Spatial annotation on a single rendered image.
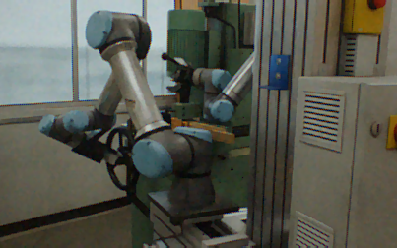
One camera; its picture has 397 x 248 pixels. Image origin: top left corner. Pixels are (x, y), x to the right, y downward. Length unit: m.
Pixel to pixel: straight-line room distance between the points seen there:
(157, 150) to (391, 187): 0.58
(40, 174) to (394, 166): 2.61
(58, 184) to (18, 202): 0.30
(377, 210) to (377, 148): 0.13
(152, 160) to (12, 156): 2.03
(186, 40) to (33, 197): 1.77
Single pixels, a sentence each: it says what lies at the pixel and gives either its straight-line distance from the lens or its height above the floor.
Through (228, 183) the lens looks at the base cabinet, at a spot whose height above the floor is 0.67.
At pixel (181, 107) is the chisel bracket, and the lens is 2.02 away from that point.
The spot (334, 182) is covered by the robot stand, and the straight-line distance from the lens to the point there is 0.98.
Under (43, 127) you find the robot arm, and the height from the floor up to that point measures 1.00.
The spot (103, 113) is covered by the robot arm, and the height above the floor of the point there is 1.05.
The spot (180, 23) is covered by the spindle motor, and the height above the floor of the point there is 1.41.
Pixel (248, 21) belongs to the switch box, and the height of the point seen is 1.43.
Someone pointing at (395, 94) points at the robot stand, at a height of 1.20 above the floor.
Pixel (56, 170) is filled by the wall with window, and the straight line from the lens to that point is 3.27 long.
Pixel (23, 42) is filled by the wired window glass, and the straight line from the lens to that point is 3.16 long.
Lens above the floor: 1.28
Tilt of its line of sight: 9 degrees down
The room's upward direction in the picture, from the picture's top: 1 degrees clockwise
